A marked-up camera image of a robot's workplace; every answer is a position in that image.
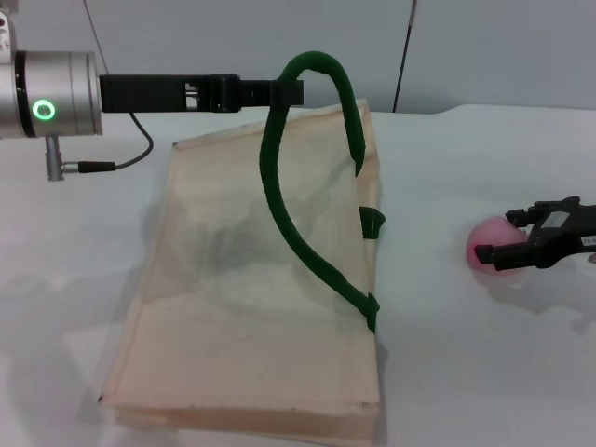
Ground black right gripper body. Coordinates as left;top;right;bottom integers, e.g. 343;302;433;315
529;196;596;271

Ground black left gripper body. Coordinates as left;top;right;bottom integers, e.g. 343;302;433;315
98;73;242;115

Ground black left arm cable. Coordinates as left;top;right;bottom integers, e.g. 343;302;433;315
61;111;156;175

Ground dark vertical background pole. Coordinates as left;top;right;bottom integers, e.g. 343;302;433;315
392;0;418;114

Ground cream handbag with green handle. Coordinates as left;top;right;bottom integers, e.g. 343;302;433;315
98;49;387;446

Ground pink peach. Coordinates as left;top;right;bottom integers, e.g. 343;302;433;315
465;215;533;274

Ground thin grey background wire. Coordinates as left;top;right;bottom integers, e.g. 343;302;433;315
83;0;107;75

